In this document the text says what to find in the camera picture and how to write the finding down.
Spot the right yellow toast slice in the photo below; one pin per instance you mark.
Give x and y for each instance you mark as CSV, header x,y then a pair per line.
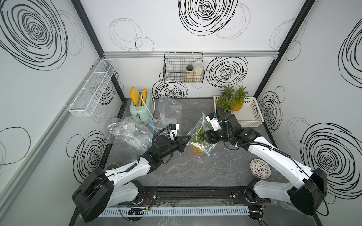
x,y
144,97

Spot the yellow toast slice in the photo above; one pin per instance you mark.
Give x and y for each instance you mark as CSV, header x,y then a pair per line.
x,y
135,96
144,97

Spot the clear zip-top bag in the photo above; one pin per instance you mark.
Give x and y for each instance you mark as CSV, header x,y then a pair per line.
x,y
170,111
131,131
202,123

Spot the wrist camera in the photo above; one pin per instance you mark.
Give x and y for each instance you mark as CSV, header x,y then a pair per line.
x,y
213,120
173,127

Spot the green ceramic cup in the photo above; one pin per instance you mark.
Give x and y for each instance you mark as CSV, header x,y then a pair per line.
x,y
112,166

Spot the dark-lid spice jar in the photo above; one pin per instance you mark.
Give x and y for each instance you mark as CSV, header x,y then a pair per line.
x,y
189,72

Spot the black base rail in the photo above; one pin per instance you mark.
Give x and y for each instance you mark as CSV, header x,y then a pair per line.
x,y
236,194

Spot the black wire wall basket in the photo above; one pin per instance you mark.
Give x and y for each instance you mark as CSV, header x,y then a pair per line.
x,y
175,65

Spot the white round sink strainer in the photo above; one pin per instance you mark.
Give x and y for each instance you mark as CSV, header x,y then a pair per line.
x,y
260,169

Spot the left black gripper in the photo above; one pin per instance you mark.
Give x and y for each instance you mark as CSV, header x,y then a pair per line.
x,y
180,145

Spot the white-lid spice jar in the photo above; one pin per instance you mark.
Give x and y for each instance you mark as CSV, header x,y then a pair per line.
x,y
198,71

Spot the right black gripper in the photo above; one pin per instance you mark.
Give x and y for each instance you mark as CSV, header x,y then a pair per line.
x,y
210,137

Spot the mint green toaster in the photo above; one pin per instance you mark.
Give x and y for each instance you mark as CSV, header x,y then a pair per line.
x,y
144,113

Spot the cream perforated plastic basket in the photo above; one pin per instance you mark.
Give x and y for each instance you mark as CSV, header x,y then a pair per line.
x,y
250,114

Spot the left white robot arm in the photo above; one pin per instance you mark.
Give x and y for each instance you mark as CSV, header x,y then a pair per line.
x,y
105,188

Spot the grey slotted cable duct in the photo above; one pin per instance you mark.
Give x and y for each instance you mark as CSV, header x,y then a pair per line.
x,y
178,211

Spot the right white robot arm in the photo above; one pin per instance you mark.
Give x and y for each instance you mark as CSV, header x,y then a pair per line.
x,y
306,188

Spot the left yellow toast slice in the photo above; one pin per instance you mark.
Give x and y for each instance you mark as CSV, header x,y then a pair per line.
x,y
135,96

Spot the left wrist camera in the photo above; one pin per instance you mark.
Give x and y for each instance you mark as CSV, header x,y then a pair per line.
x,y
173,127

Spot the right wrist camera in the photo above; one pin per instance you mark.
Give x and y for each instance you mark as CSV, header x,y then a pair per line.
x,y
213,120

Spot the white mesh wall shelf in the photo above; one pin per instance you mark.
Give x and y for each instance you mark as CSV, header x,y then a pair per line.
x,y
95,85

